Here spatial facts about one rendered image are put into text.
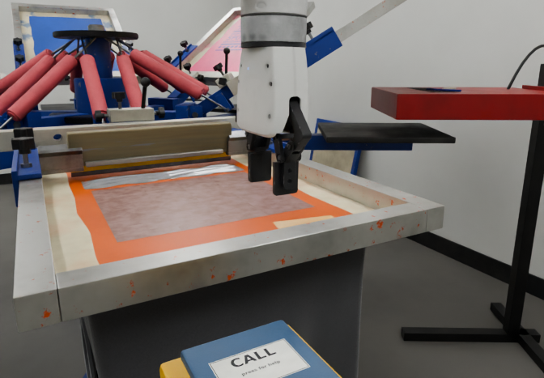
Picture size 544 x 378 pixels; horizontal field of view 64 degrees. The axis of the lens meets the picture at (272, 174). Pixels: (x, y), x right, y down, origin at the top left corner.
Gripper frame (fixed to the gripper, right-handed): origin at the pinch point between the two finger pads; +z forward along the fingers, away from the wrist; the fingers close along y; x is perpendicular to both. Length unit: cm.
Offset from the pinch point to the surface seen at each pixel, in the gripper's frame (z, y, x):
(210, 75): -8, -160, 53
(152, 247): 11.8, -11.8, -12.4
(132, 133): 2, -56, -6
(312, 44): -20, -76, 56
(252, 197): 11.5, -26.0, 10.1
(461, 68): -13, -135, 200
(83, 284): 8.6, 2.0, -22.5
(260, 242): 8.2, 1.2, -2.2
